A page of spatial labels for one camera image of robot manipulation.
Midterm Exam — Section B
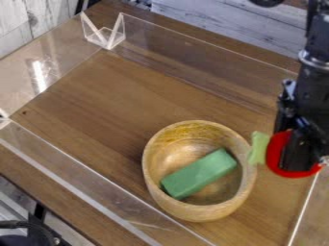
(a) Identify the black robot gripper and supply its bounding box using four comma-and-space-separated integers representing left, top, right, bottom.
275, 64, 329, 172

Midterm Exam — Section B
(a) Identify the red felt strawberry toy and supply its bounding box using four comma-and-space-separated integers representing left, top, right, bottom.
247, 129, 324, 179

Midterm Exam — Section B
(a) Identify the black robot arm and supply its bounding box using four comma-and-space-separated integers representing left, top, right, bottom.
275, 0, 329, 172

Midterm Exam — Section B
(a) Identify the green rectangular block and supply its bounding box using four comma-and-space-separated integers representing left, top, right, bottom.
161, 148, 239, 200

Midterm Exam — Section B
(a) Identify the wooden bowl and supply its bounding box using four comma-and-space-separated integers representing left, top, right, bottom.
142, 120, 257, 223

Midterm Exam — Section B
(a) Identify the clear acrylic back wall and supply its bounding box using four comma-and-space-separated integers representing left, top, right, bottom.
114, 13, 296, 112

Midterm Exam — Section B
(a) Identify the clear acrylic wall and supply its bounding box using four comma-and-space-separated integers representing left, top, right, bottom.
114, 13, 296, 112
0, 119, 215, 246

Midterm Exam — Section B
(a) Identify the clear acrylic front wall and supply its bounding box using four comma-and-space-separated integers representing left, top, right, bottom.
0, 119, 215, 246

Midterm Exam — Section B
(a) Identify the clear acrylic corner bracket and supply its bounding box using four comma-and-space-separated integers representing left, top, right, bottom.
81, 12, 126, 50

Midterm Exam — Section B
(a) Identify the black metal mount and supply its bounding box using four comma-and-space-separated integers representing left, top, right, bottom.
27, 204, 73, 246

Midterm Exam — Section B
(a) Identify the black cable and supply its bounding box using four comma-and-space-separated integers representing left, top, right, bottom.
0, 219, 50, 246

